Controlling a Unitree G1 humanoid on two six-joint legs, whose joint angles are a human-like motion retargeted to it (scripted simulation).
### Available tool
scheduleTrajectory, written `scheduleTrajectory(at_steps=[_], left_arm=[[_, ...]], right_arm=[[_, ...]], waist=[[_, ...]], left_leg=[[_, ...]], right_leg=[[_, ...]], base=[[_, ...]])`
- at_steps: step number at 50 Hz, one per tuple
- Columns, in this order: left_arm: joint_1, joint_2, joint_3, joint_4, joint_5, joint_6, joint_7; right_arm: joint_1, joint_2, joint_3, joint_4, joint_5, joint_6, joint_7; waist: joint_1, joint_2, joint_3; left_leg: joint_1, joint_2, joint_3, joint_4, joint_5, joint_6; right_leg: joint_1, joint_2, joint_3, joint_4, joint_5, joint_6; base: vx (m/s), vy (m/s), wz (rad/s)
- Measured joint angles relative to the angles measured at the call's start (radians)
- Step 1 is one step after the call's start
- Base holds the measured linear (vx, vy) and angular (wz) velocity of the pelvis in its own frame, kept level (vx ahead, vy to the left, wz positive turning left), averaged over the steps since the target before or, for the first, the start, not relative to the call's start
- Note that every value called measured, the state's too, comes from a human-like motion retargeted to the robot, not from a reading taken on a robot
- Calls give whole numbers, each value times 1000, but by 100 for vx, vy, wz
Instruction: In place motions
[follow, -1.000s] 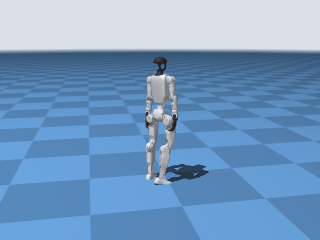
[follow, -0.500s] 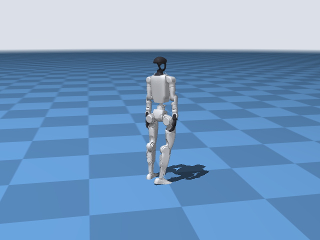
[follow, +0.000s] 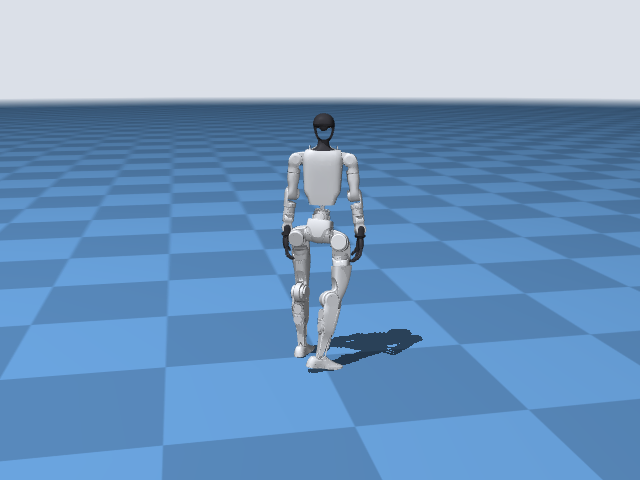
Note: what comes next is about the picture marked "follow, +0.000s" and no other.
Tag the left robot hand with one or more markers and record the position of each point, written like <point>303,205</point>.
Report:
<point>285,234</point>

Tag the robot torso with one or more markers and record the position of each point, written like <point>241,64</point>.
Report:
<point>322,174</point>

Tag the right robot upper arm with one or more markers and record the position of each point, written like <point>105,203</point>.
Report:
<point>350,161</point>

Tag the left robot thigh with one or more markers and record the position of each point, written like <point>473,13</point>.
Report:
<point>301,262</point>

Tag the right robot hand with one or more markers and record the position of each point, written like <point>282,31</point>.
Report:
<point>359,244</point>

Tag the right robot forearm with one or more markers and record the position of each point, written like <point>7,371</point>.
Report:
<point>358,216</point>

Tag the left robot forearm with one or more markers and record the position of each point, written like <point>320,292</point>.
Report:
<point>288,213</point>

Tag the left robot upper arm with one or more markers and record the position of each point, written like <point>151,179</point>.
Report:
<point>293,175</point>

